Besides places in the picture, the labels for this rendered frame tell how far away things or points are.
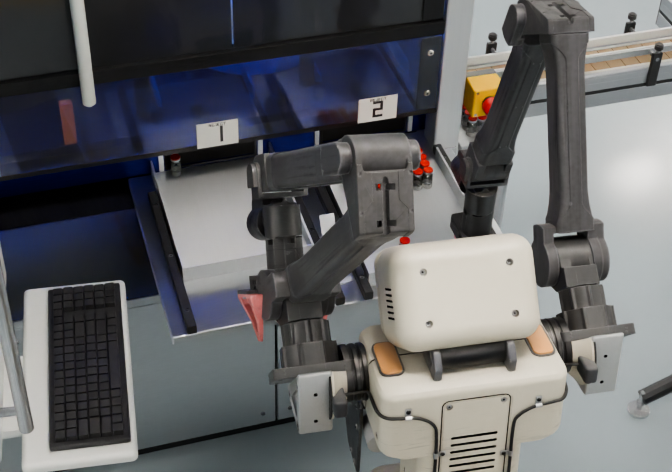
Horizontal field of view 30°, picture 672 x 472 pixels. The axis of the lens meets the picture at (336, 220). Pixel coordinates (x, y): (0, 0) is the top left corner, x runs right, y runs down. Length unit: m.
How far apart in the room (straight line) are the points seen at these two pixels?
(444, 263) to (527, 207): 2.28
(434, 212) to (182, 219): 0.51
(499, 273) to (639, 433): 1.71
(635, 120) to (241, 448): 1.94
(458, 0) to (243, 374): 1.07
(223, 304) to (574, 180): 0.76
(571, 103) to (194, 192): 0.97
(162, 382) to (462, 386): 1.34
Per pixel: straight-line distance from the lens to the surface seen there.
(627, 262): 3.89
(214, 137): 2.55
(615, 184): 4.17
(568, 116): 1.93
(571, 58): 1.93
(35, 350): 2.44
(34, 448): 2.28
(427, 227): 2.55
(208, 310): 2.37
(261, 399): 3.13
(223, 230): 2.53
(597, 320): 1.92
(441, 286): 1.74
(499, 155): 2.22
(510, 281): 1.76
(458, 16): 2.56
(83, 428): 2.27
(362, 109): 2.61
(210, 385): 3.05
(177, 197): 2.61
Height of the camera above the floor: 2.55
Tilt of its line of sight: 41 degrees down
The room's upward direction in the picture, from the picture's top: 2 degrees clockwise
